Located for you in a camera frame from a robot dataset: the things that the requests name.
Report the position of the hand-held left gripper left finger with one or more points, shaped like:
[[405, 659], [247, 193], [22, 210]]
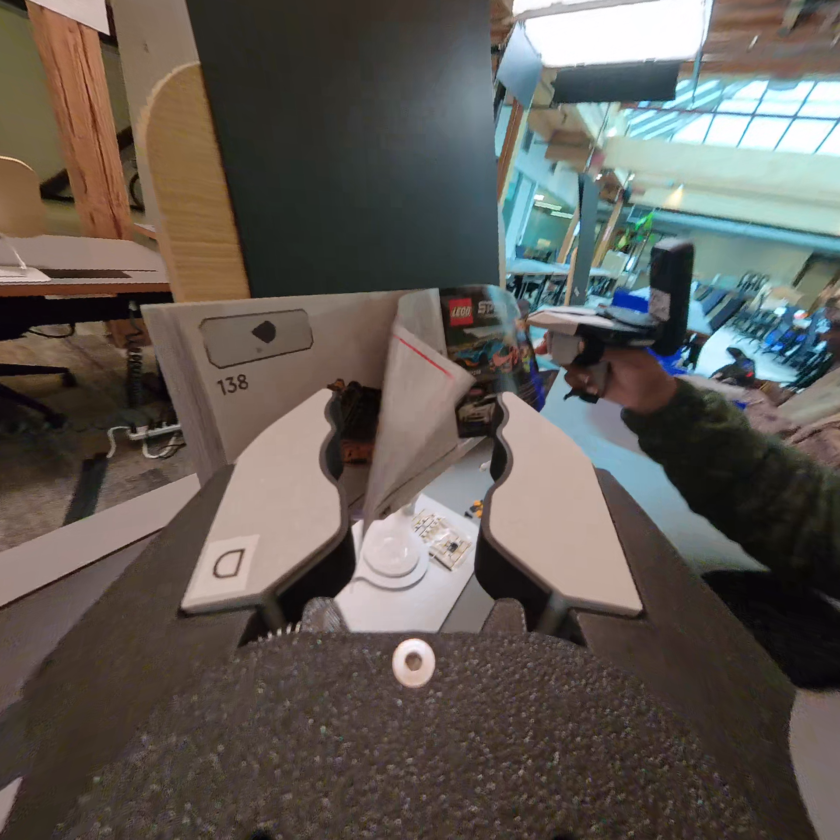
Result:
[[275, 512]]

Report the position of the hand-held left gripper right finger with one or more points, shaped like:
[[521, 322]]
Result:
[[558, 518]]

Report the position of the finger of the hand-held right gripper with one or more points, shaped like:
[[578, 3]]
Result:
[[571, 320]]

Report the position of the lego instruction booklet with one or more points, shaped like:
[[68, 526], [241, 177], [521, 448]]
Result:
[[190, 420]]

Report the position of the person's right forearm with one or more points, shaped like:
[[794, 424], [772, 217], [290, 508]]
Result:
[[741, 472]]

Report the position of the lego sticker sheet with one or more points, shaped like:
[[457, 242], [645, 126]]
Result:
[[446, 541]]

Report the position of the person's right hand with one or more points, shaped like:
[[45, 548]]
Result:
[[636, 387]]

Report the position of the white power strip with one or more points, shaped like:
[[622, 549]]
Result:
[[154, 436]]

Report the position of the white monitor stand base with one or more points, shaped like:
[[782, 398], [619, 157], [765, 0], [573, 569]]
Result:
[[394, 604]]

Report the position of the bright studio light panel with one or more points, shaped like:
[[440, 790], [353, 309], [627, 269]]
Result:
[[617, 29]]

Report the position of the black divider panel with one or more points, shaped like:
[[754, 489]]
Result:
[[341, 144]]

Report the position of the wooden side desk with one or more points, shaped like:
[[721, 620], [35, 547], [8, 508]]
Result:
[[85, 256]]

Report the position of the light wood rounded panel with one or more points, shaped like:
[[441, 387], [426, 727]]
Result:
[[190, 197]]

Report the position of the light wood chair back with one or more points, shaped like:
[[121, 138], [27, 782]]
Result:
[[19, 197]]

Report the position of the white paper notice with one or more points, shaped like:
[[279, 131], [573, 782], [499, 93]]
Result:
[[72, 13]]

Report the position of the wooden support post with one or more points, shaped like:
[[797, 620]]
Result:
[[85, 131]]

